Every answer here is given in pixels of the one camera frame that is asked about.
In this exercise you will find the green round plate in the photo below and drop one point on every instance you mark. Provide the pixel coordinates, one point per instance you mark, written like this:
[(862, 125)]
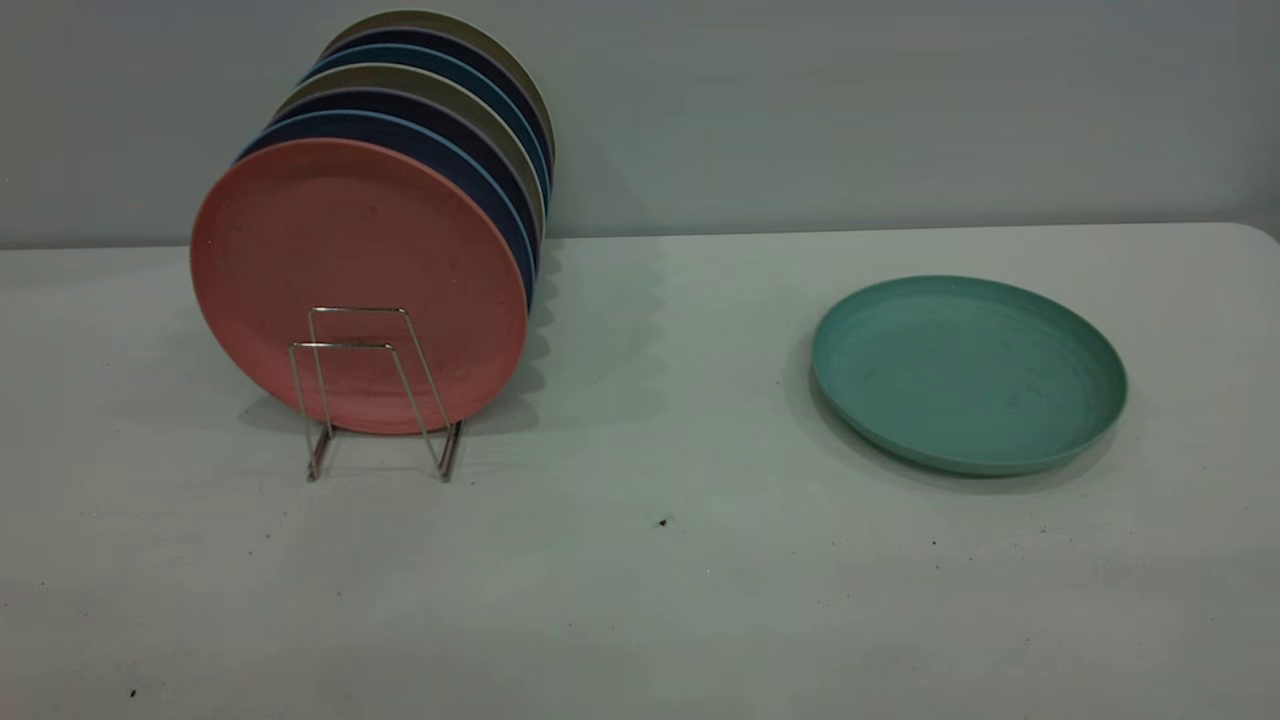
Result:
[(960, 380)]

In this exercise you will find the pink round plate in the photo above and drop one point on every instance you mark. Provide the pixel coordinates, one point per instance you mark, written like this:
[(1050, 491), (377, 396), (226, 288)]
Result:
[(350, 240)]

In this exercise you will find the dark purple round plate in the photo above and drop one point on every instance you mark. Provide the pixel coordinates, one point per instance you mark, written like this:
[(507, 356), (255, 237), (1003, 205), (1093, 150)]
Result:
[(445, 41), (425, 103)]

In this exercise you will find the teal blue round plate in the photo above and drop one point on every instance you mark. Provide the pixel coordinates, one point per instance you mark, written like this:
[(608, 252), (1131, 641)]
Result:
[(432, 58)]

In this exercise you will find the beige round plate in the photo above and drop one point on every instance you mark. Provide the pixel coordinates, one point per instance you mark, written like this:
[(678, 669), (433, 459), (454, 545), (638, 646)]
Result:
[(400, 75), (430, 19)]

